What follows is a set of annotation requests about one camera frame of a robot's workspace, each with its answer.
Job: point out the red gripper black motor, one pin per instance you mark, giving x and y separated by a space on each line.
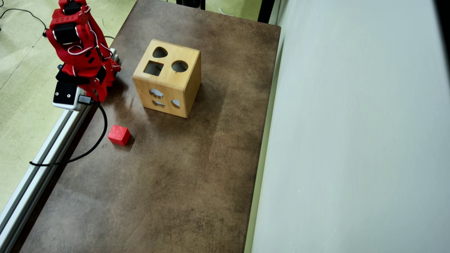
101 88

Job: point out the red cube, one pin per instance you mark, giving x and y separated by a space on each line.
119 135

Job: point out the red robot arm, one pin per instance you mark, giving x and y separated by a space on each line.
75 38

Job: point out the wooden shape sorter box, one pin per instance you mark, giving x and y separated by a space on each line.
165 79

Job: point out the black vertical bar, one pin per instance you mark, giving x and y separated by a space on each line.
266 10

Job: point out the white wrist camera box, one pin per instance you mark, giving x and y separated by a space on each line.
66 95

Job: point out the aluminium profile rail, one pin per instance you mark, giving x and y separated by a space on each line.
42 161

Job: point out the black post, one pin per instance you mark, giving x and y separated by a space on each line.
190 3

